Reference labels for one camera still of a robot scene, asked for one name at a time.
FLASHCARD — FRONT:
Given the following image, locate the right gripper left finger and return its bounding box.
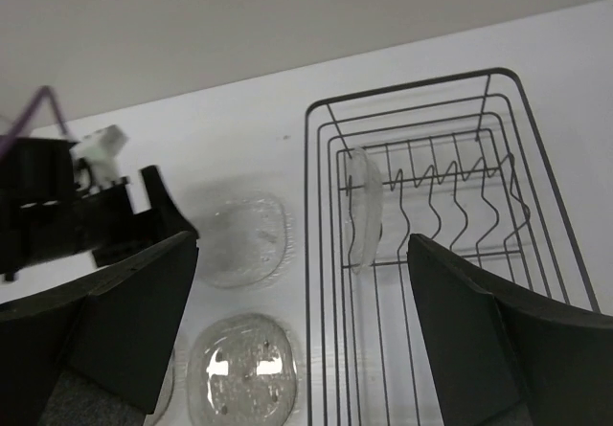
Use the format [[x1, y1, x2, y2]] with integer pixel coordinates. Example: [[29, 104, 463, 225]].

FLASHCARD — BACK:
[[1, 232, 198, 425]]

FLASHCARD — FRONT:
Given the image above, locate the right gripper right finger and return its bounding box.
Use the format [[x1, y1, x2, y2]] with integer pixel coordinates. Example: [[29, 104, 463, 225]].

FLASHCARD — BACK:
[[407, 235, 612, 425]]

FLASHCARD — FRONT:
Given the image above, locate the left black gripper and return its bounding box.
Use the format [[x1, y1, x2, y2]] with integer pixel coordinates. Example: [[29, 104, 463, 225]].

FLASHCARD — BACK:
[[1, 139, 199, 280]]

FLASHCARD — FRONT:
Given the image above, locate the clear plate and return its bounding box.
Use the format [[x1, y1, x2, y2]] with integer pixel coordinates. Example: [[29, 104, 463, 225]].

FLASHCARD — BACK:
[[346, 147, 383, 275], [144, 349, 176, 426], [186, 313, 299, 425], [193, 191, 294, 290]]

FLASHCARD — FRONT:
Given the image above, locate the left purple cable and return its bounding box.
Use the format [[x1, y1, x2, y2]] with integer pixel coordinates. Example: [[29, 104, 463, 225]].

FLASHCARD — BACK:
[[0, 85, 71, 159]]

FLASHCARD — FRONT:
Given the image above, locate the wire dish rack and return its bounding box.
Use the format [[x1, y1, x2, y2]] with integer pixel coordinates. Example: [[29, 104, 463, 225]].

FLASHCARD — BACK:
[[304, 67, 601, 425]]

